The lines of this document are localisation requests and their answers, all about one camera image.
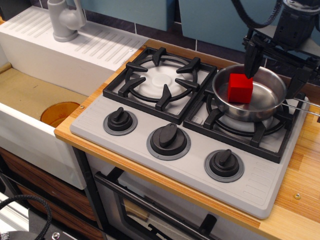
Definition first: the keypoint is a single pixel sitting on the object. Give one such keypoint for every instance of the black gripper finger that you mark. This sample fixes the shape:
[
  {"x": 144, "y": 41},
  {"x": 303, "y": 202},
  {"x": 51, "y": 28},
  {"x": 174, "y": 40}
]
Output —
[
  {"x": 298, "y": 81},
  {"x": 252, "y": 59}
]

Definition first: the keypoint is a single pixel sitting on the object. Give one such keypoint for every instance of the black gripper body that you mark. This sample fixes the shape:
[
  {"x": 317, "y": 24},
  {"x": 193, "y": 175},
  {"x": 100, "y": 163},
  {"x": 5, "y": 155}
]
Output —
[{"x": 286, "y": 35}]

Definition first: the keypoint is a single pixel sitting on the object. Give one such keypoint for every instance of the small steel pan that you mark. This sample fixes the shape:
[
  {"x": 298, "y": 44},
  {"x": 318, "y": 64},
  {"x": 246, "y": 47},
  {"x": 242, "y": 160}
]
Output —
[{"x": 268, "y": 94}]

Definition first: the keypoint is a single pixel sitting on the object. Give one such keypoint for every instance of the red cube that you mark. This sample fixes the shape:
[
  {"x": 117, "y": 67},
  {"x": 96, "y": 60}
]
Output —
[{"x": 240, "y": 88}]

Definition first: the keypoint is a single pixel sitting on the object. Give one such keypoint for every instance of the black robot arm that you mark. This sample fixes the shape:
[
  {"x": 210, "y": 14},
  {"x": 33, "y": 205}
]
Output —
[{"x": 300, "y": 6}]

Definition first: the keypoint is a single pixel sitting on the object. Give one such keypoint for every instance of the black right stove knob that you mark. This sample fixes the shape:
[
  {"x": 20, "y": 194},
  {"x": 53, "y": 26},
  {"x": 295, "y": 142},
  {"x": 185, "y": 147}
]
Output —
[{"x": 224, "y": 166}]

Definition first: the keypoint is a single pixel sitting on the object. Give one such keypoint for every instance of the black stove knob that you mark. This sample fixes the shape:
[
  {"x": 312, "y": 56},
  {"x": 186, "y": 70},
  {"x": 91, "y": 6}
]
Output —
[
  {"x": 224, "y": 166},
  {"x": 120, "y": 122},
  {"x": 168, "y": 143}
]

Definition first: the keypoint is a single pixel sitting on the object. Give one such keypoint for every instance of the grey toy stove top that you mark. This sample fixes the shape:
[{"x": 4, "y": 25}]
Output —
[{"x": 254, "y": 193}]

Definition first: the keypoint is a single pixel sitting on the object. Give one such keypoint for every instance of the black middle stove knob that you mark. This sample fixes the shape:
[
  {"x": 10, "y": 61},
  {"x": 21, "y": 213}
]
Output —
[{"x": 168, "y": 143}]

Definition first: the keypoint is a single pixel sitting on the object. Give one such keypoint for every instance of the black left stove knob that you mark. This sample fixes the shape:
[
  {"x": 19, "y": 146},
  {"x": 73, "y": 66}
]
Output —
[{"x": 120, "y": 122}]

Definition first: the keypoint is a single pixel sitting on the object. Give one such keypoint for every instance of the black right burner grate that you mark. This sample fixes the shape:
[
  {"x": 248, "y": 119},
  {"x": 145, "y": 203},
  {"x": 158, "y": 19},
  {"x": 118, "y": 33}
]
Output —
[{"x": 269, "y": 139}]

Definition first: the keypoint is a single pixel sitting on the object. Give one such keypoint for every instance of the black burner grate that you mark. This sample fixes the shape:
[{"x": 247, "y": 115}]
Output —
[
  {"x": 269, "y": 139},
  {"x": 159, "y": 85}
]

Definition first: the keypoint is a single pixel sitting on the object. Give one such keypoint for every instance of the black left burner grate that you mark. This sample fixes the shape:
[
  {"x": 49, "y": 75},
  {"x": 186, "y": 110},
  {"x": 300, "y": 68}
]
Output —
[{"x": 159, "y": 85}]

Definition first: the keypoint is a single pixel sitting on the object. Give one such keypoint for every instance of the grey toy faucet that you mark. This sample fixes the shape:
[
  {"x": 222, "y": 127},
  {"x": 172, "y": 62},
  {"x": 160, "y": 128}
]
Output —
[{"x": 65, "y": 22}]

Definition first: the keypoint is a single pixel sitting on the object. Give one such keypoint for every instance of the orange translucent plate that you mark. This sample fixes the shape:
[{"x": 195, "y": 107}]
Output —
[{"x": 55, "y": 114}]

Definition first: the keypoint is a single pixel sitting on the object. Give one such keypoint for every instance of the white toy sink unit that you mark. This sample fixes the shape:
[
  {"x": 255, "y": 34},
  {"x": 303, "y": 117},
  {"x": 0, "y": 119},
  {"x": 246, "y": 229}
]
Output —
[{"x": 38, "y": 72}]

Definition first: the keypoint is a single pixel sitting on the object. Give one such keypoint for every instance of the wooden drawer fronts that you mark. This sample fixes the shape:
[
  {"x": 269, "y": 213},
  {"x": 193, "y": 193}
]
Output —
[{"x": 69, "y": 205}]

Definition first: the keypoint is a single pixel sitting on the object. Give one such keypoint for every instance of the oven door with handle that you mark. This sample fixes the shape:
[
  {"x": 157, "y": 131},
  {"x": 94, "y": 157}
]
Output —
[{"x": 152, "y": 213}]

